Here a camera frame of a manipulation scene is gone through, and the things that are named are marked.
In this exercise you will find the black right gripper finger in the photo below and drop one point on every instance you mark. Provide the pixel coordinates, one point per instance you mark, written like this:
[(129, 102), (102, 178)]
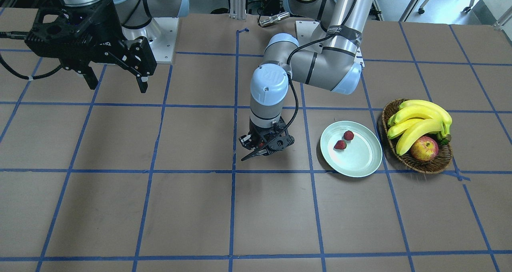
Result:
[(135, 56), (90, 78)]

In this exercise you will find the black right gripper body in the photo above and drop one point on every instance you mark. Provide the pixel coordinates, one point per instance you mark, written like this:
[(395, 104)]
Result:
[(98, 35)]

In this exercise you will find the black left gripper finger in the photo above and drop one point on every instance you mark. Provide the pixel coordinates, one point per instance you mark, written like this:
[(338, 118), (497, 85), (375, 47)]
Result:
[(248, 141), (263, 150)]

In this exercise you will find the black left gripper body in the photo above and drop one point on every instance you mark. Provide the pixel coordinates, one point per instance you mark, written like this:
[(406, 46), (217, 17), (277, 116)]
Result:
[(257, 138)]

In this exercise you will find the red strawberry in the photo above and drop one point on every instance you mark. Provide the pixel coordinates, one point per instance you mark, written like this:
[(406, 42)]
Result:
[(340, 145), (348, 135)]

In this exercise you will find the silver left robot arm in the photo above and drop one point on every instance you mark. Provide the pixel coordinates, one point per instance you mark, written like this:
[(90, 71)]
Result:
[(326, 60)]

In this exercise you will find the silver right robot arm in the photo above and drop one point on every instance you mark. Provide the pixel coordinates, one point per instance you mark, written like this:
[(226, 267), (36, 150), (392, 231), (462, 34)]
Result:
[(134, 14)]

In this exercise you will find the light green plate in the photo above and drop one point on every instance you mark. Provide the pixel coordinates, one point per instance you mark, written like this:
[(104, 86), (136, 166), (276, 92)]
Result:
[(363, 155)]

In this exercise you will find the yellow banana bunch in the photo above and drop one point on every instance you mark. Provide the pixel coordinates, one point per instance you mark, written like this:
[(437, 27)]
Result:
[(416, 118)]

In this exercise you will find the red apple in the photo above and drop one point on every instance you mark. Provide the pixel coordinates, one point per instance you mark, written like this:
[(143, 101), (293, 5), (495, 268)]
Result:
[(424, 149)]

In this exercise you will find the woven wicker basket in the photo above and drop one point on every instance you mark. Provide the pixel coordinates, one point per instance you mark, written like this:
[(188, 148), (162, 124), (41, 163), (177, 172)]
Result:
[(438, 164)]

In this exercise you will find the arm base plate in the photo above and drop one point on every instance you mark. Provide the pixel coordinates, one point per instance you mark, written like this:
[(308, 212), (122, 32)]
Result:
[(307, 32), (162, 36)]

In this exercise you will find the aluminium frame post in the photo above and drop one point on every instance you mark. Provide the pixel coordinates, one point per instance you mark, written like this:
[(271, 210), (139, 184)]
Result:
[(237, 9)]

